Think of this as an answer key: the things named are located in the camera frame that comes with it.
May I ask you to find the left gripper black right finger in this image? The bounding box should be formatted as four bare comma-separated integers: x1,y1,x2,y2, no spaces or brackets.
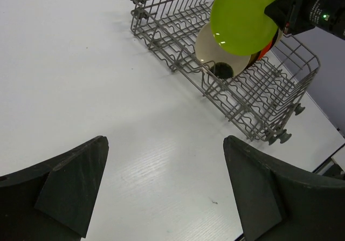
223,135,344,240

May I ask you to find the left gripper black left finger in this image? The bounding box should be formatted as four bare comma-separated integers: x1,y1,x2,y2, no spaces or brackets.
1,136,109,240

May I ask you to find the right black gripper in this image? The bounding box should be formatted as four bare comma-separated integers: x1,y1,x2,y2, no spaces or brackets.
264,0,324,36

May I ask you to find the orange plate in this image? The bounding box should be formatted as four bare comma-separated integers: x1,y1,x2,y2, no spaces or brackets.
257,40,273,60

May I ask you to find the green plate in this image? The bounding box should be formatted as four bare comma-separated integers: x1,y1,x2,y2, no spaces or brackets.
210,0,278,56

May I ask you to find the brown yellow patterned plate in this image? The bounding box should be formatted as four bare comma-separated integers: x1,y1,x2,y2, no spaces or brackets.
248,28,282,67

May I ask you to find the cream plate with dark spot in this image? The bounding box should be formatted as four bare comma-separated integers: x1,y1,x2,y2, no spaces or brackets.
195,23,251,79

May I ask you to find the grey wire dish rack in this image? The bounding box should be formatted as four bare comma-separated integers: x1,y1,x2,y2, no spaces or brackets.
130,0,321,144

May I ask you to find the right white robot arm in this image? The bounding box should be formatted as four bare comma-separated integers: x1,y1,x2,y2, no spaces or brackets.
265,0,344,39

